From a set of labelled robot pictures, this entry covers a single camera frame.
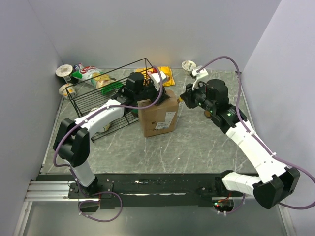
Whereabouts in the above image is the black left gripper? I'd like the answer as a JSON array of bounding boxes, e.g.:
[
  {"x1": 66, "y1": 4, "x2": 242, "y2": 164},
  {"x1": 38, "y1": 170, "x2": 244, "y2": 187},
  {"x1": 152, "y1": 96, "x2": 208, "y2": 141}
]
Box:
[{"x1": 135, "y1": 79, "x2": 169, "y2": 105}]

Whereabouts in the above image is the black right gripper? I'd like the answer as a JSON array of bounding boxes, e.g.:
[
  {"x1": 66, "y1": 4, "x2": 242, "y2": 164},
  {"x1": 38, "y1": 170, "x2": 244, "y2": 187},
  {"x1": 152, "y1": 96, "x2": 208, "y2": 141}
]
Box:
[{"x1": 180, "y1": 80, "x2": 215, "y2": 114}]

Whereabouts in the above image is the brown cardboard express box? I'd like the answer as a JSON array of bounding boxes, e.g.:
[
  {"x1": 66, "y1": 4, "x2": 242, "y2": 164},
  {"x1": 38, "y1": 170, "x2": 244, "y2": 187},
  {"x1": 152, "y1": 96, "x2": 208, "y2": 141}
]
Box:
[{"x1": 138, "y1": 90, "x2": 179, "y2": 138}]

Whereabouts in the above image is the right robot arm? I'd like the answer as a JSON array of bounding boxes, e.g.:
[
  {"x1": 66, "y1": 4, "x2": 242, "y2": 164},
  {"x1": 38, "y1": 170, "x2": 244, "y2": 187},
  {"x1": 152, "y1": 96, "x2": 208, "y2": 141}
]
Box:
[{"x1": 180, "y1": 79, "x2": 300, "y2": 209}]

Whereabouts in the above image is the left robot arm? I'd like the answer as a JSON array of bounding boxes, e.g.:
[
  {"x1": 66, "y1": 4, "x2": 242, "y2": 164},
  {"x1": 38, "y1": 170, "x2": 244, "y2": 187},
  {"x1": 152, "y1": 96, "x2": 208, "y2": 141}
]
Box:
[{"x1": 53, "y1": 71, "x2": 169, "y2": 198}]

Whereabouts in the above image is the white yogurt cup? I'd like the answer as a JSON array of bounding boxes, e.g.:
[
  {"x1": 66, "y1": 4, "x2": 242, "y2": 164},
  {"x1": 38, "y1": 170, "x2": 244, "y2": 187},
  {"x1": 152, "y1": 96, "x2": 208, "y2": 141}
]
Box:
[{"x1": 181, "y1": 60, "x2": 196, "y2": 75}]

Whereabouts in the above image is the orange label tin can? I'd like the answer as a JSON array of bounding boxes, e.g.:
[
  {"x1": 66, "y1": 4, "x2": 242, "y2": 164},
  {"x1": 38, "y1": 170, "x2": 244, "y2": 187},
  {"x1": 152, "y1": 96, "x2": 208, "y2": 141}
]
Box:
[{"x1": 204, "y1": 111, "x2": 211, "y2": 118}]

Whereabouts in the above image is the yellow chips bag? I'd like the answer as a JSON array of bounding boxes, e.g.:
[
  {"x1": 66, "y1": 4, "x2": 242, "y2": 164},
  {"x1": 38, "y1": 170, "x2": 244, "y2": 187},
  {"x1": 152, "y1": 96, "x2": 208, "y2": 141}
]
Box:
[{"x1": 135, "y1": 66, "x2": 175, "y2": 87}]

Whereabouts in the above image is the green wrapped round package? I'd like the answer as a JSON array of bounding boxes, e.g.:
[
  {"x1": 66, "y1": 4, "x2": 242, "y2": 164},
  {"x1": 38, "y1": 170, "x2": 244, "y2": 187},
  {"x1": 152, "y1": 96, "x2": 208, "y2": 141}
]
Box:
[{"x1": 101, "y1": 81, "x2": 123, "y2": 95}]

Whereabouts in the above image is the white green bowl container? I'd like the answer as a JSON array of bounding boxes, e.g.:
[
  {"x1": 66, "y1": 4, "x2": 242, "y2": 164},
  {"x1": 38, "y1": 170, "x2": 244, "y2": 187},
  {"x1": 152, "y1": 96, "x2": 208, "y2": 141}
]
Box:
[{"x1": 90, "y1": 107, "x2": 111, "y2": 133}]

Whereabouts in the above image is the green white cassava chips bag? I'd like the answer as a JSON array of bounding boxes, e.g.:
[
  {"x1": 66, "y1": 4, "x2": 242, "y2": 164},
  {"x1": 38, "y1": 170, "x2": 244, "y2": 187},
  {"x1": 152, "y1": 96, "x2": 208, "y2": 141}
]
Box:
[{"x1": 71, "y1": 66, "x2": 116, "y2": 89}]

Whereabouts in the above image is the blue white small can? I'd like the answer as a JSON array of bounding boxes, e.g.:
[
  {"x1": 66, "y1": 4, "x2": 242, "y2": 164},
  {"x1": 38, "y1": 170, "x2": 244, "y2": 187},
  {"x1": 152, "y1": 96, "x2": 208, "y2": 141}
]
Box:
[{"x1": 73, "y1": 63, "x2": 84, "y2": 71}]

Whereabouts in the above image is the white yellow noodle cup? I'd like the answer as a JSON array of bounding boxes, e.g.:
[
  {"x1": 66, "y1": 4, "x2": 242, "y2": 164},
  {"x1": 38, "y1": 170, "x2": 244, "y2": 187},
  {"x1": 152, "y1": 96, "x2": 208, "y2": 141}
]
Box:
[{"x1": 58, "y1": 83, "x2": 77, "y2": 100}]

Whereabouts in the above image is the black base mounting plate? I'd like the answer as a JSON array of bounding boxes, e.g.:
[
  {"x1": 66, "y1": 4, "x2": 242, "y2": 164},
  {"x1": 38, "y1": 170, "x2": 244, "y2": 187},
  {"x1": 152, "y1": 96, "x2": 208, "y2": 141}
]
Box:
[{"x1": 35, "y1": 173, "x2": 256, "y2": 210}]

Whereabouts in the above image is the white cup brown lid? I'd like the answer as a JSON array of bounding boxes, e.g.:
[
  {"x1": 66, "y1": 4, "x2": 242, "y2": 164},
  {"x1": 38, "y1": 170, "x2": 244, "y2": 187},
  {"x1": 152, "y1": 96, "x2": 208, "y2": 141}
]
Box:
[{"x1": 56, "y1": 64, "x2": 73, "y2": 83}]

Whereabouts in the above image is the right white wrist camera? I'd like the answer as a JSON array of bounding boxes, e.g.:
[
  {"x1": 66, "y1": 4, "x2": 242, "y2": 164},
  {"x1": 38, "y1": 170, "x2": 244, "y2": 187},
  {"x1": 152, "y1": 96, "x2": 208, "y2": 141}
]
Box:
[{"x1": 191, "y1": 68, "x2": 209, "y2": 90}]

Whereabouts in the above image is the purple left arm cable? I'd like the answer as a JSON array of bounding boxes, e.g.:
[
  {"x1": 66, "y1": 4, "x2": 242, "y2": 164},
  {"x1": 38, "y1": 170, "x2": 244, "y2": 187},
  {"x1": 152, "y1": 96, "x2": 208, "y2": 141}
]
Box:
[{"x1": 53, "y1": 65, "x2": 164, "y2": 223}]

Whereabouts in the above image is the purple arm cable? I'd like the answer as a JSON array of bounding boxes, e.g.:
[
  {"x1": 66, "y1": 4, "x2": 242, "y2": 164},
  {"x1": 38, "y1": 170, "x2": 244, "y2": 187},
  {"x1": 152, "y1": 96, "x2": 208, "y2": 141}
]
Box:
[
  {"x1": 195, "y1": 56, "x2": 315, "y2": 215},
  {"x1": 53, "y1": 65, "x2": 164, "y2": 223}
]

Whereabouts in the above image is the black wire rack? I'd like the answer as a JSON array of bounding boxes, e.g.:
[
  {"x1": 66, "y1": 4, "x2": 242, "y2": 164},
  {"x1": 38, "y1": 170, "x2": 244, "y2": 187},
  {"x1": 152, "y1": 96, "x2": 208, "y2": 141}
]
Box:
[{"x1": 69, "y1": 58, "x2": 152, "y2": 142}]

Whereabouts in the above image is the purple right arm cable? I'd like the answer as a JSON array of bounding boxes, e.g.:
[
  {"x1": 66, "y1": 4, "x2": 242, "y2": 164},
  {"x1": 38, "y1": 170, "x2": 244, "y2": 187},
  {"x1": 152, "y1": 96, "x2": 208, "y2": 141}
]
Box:
[{"x1": 195, "y1": 56, "x2": 315, "y2": 215}]

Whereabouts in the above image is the aluminium rail frame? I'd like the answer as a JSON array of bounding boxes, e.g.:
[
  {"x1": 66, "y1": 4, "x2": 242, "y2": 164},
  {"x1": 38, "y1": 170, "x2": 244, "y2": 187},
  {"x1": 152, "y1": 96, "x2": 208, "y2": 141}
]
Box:
[{"x1": 23, "y1": 178, "x2": 285, "y2": 202}]

